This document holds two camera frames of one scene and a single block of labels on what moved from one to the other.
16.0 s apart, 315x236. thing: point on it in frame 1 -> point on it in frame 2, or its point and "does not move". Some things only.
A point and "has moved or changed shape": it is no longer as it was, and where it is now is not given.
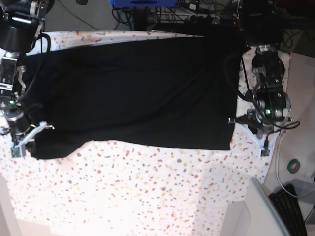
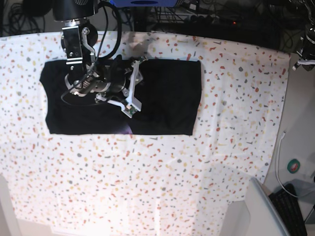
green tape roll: (293, 165) does not move
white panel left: (8, 223) does not move
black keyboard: (289, 210) does not move
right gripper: (271, 102) -> (307, 59)
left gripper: (12, 87) -> (86, 73)
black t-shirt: (179, 91) has moved or changed shape
